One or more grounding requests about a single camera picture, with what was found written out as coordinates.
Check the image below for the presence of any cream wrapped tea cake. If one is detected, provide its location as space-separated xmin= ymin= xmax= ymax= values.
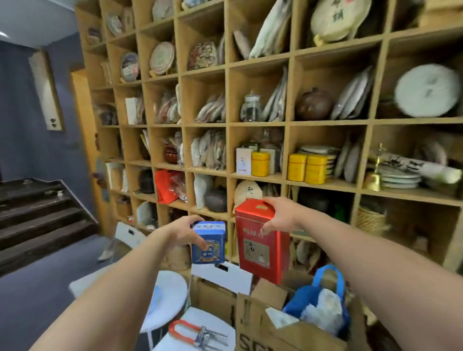
xmin=234 ymin=180 xmax=264 ymax=207

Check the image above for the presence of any brown clay pot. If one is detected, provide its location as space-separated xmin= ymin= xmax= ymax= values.
xmin=294 ymin=87 xmax=335 ymax=121

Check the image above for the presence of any white plastic bag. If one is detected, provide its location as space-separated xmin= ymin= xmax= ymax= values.
xmin=300 ymin=289 xmax=345 ymax=336

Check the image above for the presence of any brown cardboard box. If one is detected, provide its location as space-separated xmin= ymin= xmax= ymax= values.
xmin=190 ymin=267 xmax=363 ymax=351

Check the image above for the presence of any woven basket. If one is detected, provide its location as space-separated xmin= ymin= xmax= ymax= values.
xmin=356 ymin=205 xmax=388 ymax=238

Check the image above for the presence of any person's left forearm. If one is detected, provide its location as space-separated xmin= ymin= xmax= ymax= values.
xmin=30 ymin=228 xmax=171 ymax=351

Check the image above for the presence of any row of leaning tea cakes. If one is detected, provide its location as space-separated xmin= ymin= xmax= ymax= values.
xmin=233 ymin=0 xmax=293 ymax=60
xmin=190 ymin=129 xmax=227 ymax=170
xmin=195 ymin=93 xmax=226 ymax=124
xmin=155 ymin=84 xmax=182 ymax=125
xmin=330 ymin=66 xmax=375 ymax=121
xmin=334 ymin=138 xmax=363 ymax=184
xmin=262 ymin=67 xmax=289 ymax=122

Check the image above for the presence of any red tea tin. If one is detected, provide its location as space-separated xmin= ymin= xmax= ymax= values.
xmin=235 ymin=198 xmax=291 ymax=286

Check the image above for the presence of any brass bell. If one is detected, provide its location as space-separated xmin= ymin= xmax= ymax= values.
xmin=363 ymin=142 xmax=387 ymax=192

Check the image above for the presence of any red brown teapot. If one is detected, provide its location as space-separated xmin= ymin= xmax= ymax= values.
xmin=163 ymin=144 xmax=179 ymax=165

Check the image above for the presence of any white folding chair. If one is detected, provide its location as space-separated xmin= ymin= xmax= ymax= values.
xmin=114 ymin=221 xmax=148 ymax=251

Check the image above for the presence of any white cardboard sheet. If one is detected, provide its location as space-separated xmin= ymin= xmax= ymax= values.
xmin=191 ymin=261 xmax=254 ymax=296

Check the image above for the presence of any large cream tea cake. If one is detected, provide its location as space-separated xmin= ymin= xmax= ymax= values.
xmin=310 ymin=0 xmax=373 ymax=46

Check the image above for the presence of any round wrapped tea cake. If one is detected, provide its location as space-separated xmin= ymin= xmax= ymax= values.
xmin=120 ymin=52 xmax=140 ymax=82
xmin=149 ymin=41 xmax=177 ymax=76
xmin=106 ymin=13 xmax=124 ymax=37

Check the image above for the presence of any red handled metal tool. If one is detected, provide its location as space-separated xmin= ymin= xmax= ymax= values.
xmin=168 ymin=320 xmax=229 ymax=351

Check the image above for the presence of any person's left hand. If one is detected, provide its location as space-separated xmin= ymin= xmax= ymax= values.
xmin=163 ymin=215 xmax=209 ymax=251

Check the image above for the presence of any hanging wall scroll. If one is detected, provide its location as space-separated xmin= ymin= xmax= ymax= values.
xmin=28 ymin=48 xmax=66 ymax=132

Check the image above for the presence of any white paper box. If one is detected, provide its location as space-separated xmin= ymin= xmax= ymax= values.
xmin=125 ymin=96 xmax=144 ymax=126

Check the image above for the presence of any yellow tea tin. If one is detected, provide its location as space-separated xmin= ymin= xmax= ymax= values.
xmin=287 ymin=153 xmax=307 ymax=182
xmin=305 ymin=154 xmax=328 ymax=185
xmin=251 ymin=151 xmax=271 ymax=177

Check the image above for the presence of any wooden cubby shelf unit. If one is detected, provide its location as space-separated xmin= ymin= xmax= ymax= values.
xmin=73 ymin=0 xmax=463 ymax=276

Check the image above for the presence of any blue tote bag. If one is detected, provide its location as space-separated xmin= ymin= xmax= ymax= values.
xmin=282 ymin=264 xmax=351 ymax=338

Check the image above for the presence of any rolled paper scroll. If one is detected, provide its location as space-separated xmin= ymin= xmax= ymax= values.
xmin=379 ymin=152 xmax=463 ymax=184

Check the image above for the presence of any stack of flat tea cakes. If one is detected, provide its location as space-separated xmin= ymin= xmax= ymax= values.
xmin=299 ymin=144 xmax=341 ymax=178

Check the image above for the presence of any dark staircase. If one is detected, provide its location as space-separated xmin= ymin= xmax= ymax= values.
xmin=0 ymin=178 xmax=99 ymax=278

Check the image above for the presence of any white round tea cake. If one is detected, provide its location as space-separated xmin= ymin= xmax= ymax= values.
xmin=394 ymin=64 xmax=462 ymax=119

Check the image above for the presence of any person's right hand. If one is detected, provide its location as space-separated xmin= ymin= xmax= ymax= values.
xmin=260 ymin=197 xmax=309 ymax=236

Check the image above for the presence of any red gift bag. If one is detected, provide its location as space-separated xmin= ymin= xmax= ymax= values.
xmin=154 ymin=169 xmax=179 ymax=205

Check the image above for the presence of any glass jar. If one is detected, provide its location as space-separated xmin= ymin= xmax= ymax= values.
xmin=240 ymin=91 xmax=262 ymax=123

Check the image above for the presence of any dark clay teapot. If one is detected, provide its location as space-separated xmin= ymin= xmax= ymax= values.
xmin=204 ymin=188 xmax=228 ymax=213

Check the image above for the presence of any white tea box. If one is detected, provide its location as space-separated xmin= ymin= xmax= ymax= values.
xmin=236 ymin=147 xmax=253 ymax=176

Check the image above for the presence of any blue tea tin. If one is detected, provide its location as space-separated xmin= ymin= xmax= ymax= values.
xmin=191 ymin=221 xmax=227 ymax=265

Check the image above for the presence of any person's right forearm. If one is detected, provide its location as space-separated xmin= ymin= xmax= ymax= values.
xmin=300 ymin=208 xmax=463 ymax=351

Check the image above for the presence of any stack of pale plates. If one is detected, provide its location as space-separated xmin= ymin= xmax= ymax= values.
xmin=377 ymin=164 xmax=422 ymax=190

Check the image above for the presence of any patterned wrapped tea cake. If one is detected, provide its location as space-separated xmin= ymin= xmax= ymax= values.
xmin=187 ymin=41 xmax=220 ymax=71

